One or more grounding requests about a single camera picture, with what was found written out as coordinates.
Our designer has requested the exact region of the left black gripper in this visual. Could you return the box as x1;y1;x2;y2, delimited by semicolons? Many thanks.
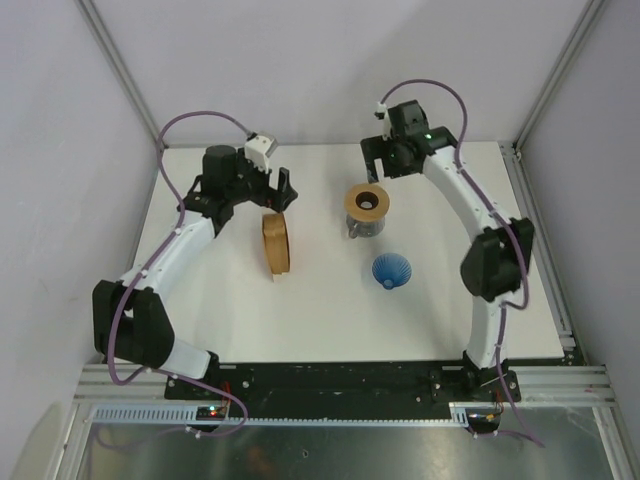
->
226;149;297;214

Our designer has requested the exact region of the wooden dripper ring holder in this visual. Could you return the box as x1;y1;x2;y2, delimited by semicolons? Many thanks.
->
344;184;390;223

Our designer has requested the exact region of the blue glass dripper cone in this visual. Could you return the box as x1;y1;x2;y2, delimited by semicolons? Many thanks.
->
371;253;412;290

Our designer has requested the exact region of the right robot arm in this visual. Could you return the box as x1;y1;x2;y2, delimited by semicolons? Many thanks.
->
360;100;535;401

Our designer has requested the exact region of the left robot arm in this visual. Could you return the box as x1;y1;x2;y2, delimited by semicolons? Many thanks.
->
92;133;298;400

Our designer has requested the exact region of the glass coffee carafe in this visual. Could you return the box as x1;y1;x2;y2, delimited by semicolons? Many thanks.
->
346;215;385;239

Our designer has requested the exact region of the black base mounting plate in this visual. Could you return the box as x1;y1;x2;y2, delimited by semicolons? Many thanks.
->
165;358;521;403

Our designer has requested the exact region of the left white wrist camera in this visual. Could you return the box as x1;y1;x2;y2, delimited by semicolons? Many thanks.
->
244;132;278;172

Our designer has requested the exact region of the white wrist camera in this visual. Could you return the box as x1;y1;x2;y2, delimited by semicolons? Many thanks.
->
244;132;278;172
374;102;391;140

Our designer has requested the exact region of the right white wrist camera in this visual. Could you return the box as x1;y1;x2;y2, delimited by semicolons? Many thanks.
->
374;102;391;140

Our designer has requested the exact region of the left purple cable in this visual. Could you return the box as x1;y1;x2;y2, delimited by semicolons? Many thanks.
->
107;110;251;444

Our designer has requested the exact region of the grey slotted cable duct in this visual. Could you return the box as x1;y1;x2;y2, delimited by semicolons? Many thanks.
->
92;404;497;428

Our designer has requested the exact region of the left aluminium corner post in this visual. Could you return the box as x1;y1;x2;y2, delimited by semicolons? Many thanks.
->
74;0;160;143

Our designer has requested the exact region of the aluminium corner post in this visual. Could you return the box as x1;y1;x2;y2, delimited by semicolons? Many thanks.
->
74;0;160;143
512;0;609;151

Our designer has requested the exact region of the right aluminium corner post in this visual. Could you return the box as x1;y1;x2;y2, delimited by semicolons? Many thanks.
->
512;0;609;151

